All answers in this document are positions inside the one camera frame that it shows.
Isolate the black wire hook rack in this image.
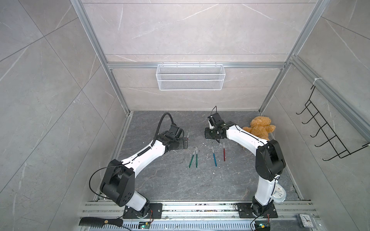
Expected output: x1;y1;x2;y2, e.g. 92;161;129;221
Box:
295;86;370;162

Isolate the blue carving knife right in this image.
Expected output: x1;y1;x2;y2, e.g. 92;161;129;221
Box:
212;147;217;167

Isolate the small white clock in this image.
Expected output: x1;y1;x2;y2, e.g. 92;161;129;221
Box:
297;214;315;229

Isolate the brown teddy bear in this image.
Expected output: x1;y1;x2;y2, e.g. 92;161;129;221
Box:
242;116;276;141

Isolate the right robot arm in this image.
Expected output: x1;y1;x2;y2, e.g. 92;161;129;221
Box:
205;113;287;217

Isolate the white wire mesh basket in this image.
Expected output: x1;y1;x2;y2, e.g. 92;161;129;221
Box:
156;64;226;91

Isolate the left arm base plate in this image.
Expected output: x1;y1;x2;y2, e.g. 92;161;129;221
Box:
122;203;163;219

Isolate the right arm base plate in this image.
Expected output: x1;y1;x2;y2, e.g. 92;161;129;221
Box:
235;201;278;218

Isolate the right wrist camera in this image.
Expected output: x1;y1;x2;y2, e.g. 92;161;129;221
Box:
208;113;222;130

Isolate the aluminium mounting rail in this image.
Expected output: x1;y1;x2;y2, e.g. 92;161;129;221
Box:
78;201;325;231

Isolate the green carving knife middle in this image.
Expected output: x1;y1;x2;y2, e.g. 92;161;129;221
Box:
188;149;196;168

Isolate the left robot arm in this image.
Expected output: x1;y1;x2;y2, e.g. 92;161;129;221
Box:
95;112;188;218

